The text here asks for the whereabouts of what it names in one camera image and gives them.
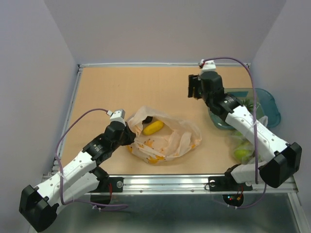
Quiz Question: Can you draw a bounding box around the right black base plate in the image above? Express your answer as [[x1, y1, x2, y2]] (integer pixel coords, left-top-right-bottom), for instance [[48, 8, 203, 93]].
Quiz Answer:
[[204, 176, 253, 192]]

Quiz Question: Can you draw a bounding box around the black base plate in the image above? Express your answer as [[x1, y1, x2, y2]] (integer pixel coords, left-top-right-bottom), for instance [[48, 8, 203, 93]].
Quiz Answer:
[[90, 177, 124, 193], [204, 176, 253, 192]]

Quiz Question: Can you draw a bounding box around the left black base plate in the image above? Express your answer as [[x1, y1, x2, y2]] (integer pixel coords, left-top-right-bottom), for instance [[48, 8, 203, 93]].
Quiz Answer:
[[90, 177, 124, 193]]

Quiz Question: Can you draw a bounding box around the aluminium back rail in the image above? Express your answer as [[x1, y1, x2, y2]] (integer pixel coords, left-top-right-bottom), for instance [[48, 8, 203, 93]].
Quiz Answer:
[[77, 62, 251, 70]]

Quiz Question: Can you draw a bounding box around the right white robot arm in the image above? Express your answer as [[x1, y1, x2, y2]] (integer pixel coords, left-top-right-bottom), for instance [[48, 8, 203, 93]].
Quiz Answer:
[[188, 71, 302, 189]]

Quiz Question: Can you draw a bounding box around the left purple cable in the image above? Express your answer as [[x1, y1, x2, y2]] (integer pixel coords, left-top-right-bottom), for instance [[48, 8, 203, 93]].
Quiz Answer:
[[55, 108, 129, 211]]

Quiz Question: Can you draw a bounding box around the yellow banana fruit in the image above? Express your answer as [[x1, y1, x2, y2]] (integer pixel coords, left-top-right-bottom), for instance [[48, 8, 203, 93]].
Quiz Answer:
[[142, 120, 164, 135]]

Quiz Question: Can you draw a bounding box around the small toy pineapple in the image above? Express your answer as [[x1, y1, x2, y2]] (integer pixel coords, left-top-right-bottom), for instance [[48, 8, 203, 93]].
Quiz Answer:
[[242, 99, 258, 112]]

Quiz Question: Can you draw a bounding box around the aluminium rail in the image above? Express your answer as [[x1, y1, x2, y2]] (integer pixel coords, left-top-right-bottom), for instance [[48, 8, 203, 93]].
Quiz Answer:
[[49, 67, 83, 176], [40, 172, 298, 195], [77, 62, 251, 70]]

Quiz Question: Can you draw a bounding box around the dark red fruit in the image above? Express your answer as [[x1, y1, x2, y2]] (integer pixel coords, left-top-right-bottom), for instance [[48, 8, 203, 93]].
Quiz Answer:
[[142, 116, 153, 124]]

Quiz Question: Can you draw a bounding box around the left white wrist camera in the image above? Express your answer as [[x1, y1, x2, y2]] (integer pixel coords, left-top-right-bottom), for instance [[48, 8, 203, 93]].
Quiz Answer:
[[106, 109, 126, 125]]

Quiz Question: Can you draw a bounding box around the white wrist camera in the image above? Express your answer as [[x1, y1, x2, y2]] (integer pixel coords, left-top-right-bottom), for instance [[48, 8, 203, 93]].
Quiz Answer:
[[199, 59, 216, 73], [106, 109, 126, 125]]

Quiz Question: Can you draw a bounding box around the bag of green fruit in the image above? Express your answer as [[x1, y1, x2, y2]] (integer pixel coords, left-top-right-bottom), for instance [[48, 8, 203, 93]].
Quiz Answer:
[[230, 130, 255, 165]]

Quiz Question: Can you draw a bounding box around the aluminium front rail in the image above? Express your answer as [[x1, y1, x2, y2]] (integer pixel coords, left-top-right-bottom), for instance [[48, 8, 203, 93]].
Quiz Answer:
[[40, 172, 298, 195]]

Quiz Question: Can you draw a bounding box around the aluminium left rail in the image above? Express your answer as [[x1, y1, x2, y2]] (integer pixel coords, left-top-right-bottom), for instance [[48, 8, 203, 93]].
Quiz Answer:
[[49, 67, 83, 176]]

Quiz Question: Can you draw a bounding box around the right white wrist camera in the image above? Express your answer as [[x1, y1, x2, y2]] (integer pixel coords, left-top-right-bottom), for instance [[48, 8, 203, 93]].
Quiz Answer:
[[199, 59, 216, 73]]

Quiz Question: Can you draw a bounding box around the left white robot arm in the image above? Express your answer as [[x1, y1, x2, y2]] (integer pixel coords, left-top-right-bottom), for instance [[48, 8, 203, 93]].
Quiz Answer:
[[19, 121, 136, 233]]

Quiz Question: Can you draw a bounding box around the teal plastic tray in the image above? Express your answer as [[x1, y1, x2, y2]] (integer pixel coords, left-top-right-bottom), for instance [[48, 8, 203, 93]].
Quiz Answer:
[[208, 88, 281, 130]]

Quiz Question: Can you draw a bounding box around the orange printed plastic bag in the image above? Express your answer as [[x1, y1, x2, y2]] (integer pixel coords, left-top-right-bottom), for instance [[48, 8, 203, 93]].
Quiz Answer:
[[127, 106, 202, 165]]

